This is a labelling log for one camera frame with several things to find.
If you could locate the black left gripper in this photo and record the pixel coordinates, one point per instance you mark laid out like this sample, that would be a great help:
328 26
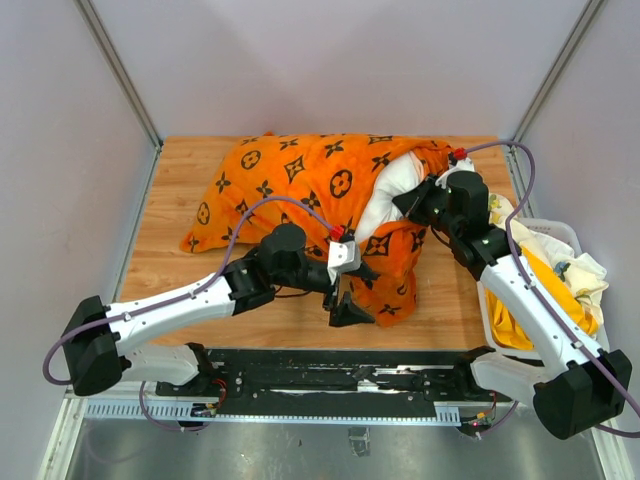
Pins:
346 313

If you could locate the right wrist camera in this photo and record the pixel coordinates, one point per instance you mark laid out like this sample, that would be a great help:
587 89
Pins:
459 160

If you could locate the white plastic laundry basket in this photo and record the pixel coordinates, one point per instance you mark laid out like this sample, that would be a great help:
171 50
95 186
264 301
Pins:
517 343

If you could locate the aluminium frame post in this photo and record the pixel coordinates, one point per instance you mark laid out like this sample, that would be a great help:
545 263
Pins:
578 32
102 38

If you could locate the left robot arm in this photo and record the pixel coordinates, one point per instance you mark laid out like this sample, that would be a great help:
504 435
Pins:
107 344

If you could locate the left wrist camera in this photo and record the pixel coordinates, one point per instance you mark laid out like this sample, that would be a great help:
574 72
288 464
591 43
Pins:
343 257

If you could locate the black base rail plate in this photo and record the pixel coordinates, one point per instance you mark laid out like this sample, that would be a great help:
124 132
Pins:
328 381

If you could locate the left aluminium frame post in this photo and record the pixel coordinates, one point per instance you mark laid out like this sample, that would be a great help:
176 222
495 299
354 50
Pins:
102 38

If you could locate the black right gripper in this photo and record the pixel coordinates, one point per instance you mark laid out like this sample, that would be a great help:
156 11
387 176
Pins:
411 202

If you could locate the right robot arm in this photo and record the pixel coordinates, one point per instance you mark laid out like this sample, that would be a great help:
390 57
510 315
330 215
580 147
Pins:
578 385

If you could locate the orange patterned pillowcase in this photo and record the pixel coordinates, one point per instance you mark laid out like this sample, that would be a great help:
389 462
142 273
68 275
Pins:
317 181

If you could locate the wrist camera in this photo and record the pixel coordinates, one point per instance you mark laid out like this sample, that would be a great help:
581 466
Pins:
343 257
459 160

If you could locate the white cartoon print cloth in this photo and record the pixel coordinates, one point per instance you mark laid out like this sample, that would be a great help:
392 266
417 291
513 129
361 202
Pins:
579 279

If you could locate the grey slotted cable duct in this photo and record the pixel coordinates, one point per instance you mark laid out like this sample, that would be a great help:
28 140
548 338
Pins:
198 412

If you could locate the right aluminium frame post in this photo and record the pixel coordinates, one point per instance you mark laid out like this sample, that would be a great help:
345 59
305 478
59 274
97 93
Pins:
578 32

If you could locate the white pillow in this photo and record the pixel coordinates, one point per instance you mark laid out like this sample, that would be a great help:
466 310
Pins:
400 176

